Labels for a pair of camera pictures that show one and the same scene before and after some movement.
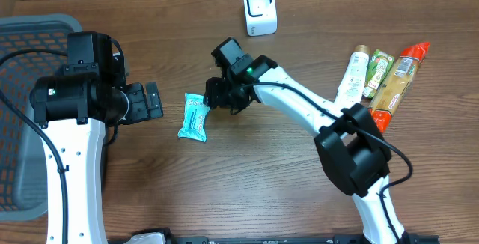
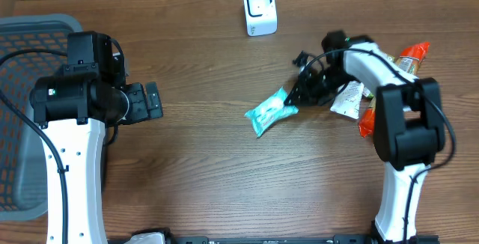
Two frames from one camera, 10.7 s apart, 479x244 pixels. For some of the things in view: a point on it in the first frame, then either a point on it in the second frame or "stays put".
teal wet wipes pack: x=194 y=124 → x=271 y=111
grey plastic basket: x=23 y=184 stays put
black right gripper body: x=229 y=93 → x=320 y=88
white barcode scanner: x=260 y=9 stays put
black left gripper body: x=139 y=105 stays put
